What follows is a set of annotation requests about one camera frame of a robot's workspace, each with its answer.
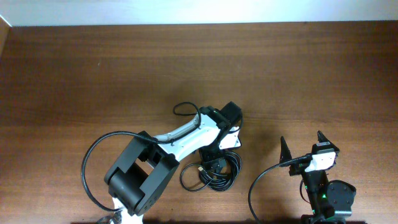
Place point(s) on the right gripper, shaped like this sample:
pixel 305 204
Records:
pixel 301 168

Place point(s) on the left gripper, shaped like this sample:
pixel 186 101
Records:
pixel 209 157

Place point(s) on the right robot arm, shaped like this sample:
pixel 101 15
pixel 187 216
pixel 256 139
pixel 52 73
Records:
pixel 330 200

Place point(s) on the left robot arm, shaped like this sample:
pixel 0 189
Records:
pixel 141 173

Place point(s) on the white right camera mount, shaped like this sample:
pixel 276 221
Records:
pixel 321 162

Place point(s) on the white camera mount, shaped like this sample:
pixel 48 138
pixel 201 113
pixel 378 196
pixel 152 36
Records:
pixel 231 140
pixel 321 162

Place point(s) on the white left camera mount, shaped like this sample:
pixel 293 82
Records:
pixel 231 140

